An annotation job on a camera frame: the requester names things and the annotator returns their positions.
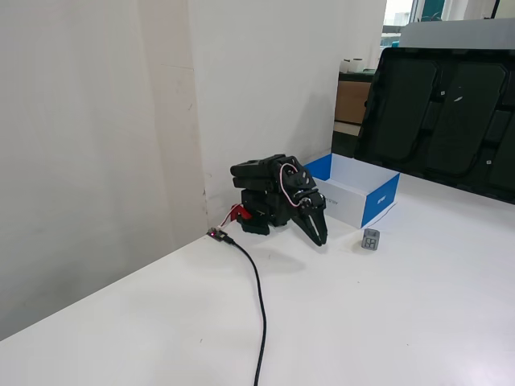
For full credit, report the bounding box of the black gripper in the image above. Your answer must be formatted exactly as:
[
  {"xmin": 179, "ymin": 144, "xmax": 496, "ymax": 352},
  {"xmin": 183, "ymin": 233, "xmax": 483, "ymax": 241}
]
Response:
[{"xmin": 278, "ymin": 155, "xmax": 329, "ymax": 247}]

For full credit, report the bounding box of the black USB cable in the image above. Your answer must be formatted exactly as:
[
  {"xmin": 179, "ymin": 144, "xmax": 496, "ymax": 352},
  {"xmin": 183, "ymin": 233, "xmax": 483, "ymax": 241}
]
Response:
[{"xmin": 219, "ymin": 232, "xmax": 269, "ymax": 386}]

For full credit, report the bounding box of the white red gripper servo wire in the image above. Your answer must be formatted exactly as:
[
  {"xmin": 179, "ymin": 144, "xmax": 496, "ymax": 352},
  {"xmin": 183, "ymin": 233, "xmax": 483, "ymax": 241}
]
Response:
[{"xmin": 278, "ymin": 162, "xmax": 307, "ymax": 208}]

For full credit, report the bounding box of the brown cardboard box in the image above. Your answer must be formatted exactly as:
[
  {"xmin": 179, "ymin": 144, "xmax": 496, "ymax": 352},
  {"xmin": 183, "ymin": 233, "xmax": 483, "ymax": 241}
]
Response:
[{"xmin": 334, "ymin": 80, "xmax": 373, "ymax": 125}]

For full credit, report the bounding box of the red black table clamp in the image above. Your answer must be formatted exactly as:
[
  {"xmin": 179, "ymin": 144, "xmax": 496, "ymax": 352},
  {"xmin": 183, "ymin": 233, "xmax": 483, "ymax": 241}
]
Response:
[{"xmin": 228, "ymin": 203, "xmax": 271, "ymax": 236}]

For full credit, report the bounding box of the white red board wire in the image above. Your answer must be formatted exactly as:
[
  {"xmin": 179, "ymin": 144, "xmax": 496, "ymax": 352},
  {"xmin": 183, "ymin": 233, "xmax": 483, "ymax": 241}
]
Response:
[{"xmin": 216, "ymin": 210, "xmax": 237, "ymax": 229}]

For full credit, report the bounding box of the gray cube block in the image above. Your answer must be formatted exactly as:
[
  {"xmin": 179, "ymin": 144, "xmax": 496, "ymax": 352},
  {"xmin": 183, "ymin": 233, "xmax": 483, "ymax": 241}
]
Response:
[{"xmin": 360, "ymin": 228, "xmax": 381, "ymax": 252}]

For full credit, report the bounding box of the small controller board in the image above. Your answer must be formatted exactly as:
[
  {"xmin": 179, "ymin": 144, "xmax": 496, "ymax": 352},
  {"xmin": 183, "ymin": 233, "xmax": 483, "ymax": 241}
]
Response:
[{"xmin": 205, "ymin": 227, "xmax": 231, "ymax": 244}]

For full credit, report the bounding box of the blue white cardboard box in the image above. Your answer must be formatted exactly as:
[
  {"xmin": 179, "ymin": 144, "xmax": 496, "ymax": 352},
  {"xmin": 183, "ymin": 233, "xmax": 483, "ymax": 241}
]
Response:
[{"xmin": 303, "ymin": 153, "xmax": 402, "ymax": 229}]

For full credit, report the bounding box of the gray white panel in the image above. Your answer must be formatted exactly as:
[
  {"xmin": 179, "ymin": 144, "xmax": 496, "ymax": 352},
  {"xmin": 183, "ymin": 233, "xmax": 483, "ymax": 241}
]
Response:
[{"xmin": 399, "ymin": 17, "xmax": 515, "ymax": 51}]

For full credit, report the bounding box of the large black plastic tray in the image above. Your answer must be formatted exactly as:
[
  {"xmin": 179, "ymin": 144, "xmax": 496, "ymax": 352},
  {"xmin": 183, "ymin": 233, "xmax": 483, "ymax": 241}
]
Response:
[{"xmin": 352, "ymin": 47, "xmax": 515, "ymax": 203}]

